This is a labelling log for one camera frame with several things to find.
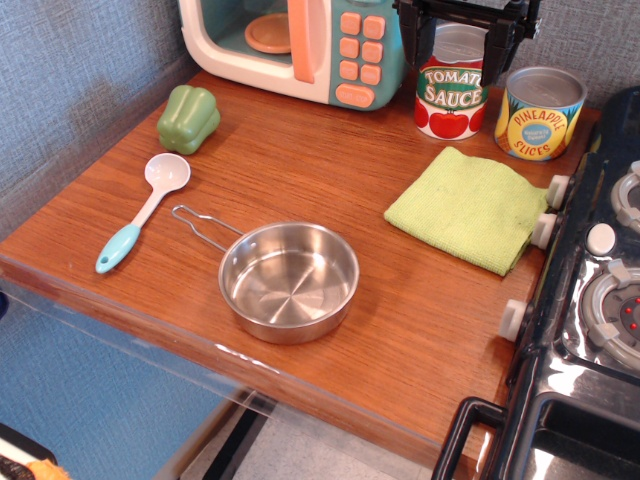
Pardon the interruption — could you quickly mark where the black toy stove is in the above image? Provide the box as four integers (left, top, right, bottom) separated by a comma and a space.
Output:
433, 87, 639, 479

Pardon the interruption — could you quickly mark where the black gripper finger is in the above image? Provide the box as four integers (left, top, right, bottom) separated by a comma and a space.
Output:
481, 22, 519, 86
400, 17, 437, 69

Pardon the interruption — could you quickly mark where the tomato sauce can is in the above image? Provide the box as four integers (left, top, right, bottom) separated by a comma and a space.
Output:
414, 23, 488, 140

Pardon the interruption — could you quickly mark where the toy microwave teal and white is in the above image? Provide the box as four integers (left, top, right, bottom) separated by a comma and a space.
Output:
179, 1, 408, 111

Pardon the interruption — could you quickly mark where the pineapple slices can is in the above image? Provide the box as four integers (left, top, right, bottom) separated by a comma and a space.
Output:
494, 66, 587, 161

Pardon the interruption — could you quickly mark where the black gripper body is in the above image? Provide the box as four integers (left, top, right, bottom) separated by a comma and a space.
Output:
392, 0, 541, 35

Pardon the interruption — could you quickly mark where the white spoon teal handle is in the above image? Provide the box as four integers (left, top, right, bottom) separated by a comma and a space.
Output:
95, 153, 191, 274

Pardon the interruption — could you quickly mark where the folded green cloth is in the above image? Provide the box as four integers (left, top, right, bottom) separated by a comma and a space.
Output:
384, 147, 549, 276

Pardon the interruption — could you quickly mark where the orange microwave turntable plate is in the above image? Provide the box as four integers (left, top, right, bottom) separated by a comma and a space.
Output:
244, 13, 291, 54

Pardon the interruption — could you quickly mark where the small steel pan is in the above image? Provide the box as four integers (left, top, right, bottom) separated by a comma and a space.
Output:
172, 205, 360, 345

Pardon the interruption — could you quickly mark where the green toy bell pepper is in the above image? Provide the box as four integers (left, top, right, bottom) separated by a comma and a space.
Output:
157, 85, 221, 155

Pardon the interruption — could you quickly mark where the orange object at corner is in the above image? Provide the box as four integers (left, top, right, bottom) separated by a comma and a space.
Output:
1, 455, 71, 480

